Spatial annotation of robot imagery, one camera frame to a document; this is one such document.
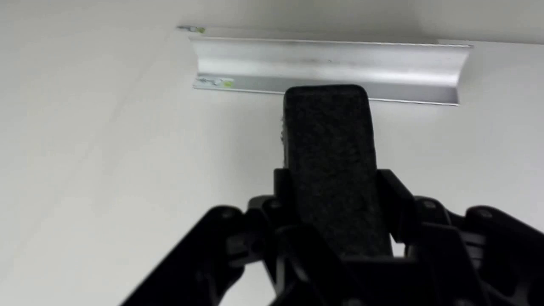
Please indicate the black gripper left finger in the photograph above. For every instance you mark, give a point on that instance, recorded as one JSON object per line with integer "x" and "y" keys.
{"x": 214, "y": 256}

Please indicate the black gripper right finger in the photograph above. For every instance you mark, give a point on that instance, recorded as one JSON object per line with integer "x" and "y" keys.
{"x": 484, "y": 257}

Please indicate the black whiteboard eraser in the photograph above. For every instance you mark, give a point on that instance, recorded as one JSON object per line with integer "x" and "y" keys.
{"x": 333, "y": 159}

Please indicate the white whiteboard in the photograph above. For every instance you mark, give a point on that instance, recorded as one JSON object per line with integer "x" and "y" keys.
{"x": 110, "y": 154}

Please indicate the aluminium whiteboard tray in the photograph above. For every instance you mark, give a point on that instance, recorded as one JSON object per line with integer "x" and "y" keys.
{"x": 389, "y": 72}

